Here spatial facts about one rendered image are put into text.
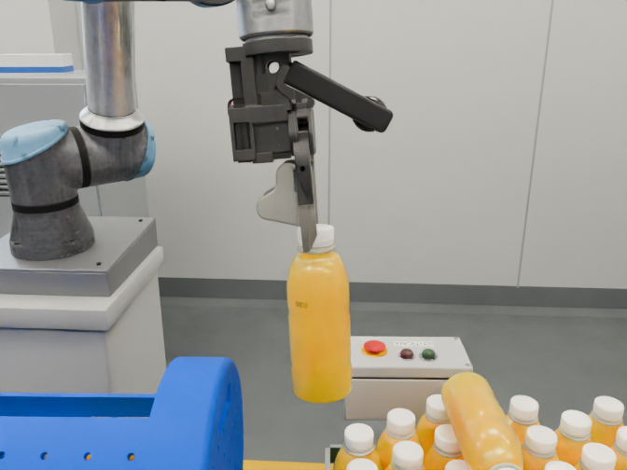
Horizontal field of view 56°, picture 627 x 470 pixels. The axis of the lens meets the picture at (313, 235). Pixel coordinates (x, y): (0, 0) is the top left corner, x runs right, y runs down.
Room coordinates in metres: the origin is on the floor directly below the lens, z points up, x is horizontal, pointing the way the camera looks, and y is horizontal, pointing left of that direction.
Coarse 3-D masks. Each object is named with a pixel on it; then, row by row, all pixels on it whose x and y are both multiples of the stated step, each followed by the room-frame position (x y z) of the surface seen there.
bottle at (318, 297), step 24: (312, 264) 0.57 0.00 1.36; (336, 264) 0.57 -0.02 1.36; (288, 288) 0.57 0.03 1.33; (312, 288) 0.55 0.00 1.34; (336, 288) 0.56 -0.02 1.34; (288, 312) 0.58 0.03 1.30; (312, 312) 0.55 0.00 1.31; (336, 312) 0.56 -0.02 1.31; (312, 336) 0.55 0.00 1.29; (336, 336) 0.55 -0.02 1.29; (312, 360) 0.54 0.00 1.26; (336, 360) 0.55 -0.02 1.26; (312, 384) 0.54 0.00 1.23; (336, 384) 0.54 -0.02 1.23
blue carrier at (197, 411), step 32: (160, 384) 0.54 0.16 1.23; (192, 384) 0.54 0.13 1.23; (224, 384) 0.57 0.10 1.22; (0, 416) 0.50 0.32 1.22; (32, 416) 0.70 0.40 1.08; (64, 416) 0.70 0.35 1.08; (96, 416) 0.70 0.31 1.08; (128, 416) 0.70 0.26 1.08; (160, 416) 0.50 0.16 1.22; (192, 416) 0.50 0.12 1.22; (224, 416) 0.57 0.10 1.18; (0, 448) 0.48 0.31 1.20; (32, 448) 0.48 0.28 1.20; (64, 448) 0.48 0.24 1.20; (96, 448) 0.48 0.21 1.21; (128, 448) 0.48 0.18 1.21; (160, 448) 0.48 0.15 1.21; (192, 448) 0.47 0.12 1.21; (224, 448) 0.55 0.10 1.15
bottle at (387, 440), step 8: (384, 432) 0.69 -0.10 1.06; (384, 440) 0.68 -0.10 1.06; (392, 440) 0.67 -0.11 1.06; (400, 440) 0.67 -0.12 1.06; (408, 440) 0.67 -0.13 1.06; (416, 440) 0.67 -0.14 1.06; (376, 448) 0.69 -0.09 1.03; (384, 448) 0.67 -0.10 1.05; (392, 448) 0.66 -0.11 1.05; (384, 456) 0.66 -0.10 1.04; (392, 456) 0.66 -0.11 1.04; (384, 464) 0.66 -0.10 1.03
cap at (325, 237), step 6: (318, 228) 0.59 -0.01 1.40; (324, 228) 0.58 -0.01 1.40; (330, 228) 0.58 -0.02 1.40; (300, 234) 0.58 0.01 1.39; (318, 234) 0.57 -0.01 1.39; (324, 234) 0.58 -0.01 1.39; (330, 234) 0.58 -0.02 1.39; (300, 240) 0.58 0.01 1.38; (318, 240) 0.57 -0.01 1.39; (324, 240) 0.58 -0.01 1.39; (330, 240) 0.58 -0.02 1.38; (312, 246) 0.57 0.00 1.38; (318, 246) 0.57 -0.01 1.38
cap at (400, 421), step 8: (400, 408) 0.70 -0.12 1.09; (392, 416) 0.69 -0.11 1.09; (400, 416) 0.69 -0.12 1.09; (408, 416) 0.69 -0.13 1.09; (392, 424) 0.67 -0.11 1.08; (400, 424) 0.67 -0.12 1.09; (408, 424) 0.67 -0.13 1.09; (392, 432) 0.67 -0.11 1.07; (400, 432) 0.67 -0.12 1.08; (408, 432) 0.67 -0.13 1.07
